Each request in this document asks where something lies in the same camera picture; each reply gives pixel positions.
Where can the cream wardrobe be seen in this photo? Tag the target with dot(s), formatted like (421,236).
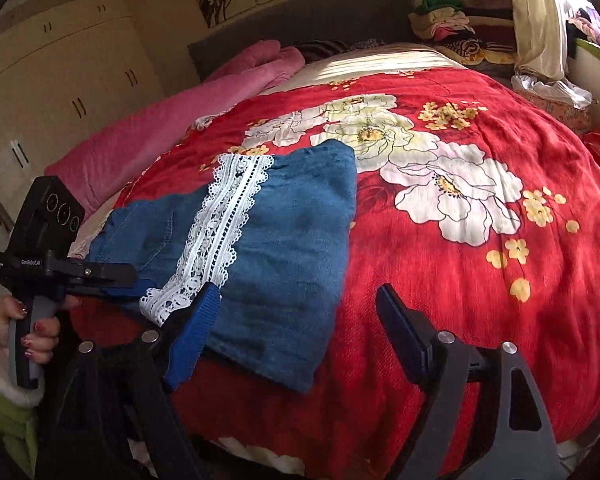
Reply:
(55,90)

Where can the person's left hand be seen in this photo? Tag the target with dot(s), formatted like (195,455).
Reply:
(42,337)

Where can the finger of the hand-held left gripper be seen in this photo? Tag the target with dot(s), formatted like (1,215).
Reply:
(105,272)
(115,292)

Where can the grey bed headboard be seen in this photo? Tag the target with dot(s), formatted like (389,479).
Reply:
(305,25)

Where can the person's left forearm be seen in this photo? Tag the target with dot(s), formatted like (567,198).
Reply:
(2,400)

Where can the red floral blanket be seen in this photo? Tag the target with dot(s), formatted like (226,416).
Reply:
(480,285)

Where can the white cloth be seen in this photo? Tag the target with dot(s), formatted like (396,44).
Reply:
(550,89)

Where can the blue pants with lace trim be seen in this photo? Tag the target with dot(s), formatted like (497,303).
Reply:
(290,260)

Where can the cream bed sheet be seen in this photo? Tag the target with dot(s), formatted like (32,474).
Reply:
(375,62)

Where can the pink quilt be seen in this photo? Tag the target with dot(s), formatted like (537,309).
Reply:
(155,130)

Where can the striped pillow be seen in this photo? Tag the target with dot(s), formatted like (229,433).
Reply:
(325,50)

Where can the pile of folded clothes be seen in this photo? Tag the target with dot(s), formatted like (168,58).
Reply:
(460,30)

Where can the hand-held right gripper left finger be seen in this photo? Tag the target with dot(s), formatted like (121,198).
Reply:
(192,335)

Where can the clothes on windowsill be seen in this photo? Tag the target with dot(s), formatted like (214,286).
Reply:
(597,27)

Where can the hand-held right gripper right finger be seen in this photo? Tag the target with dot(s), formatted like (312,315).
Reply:
(405,335)

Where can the cream curtain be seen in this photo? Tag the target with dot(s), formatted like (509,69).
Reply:
(540,25)

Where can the floral storage box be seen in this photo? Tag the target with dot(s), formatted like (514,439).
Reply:
(555,110)

